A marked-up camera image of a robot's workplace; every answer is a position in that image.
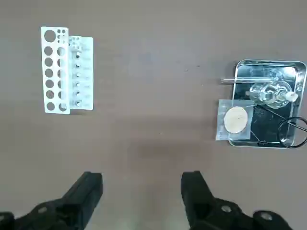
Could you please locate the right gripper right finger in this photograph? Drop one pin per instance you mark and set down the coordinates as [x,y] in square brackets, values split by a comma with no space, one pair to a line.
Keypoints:
[194,191]

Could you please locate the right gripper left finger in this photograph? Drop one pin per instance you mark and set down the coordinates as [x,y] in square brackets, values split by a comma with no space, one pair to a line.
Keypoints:
[88,191]

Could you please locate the glass test tube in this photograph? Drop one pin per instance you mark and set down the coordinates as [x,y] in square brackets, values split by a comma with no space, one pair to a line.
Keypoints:
[239,80]

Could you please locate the steel tray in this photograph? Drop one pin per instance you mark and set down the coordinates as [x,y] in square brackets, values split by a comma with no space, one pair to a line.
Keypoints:
[263,69]

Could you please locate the white test tube rack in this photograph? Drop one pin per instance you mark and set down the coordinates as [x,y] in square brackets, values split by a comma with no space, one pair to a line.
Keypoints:
[54,72]

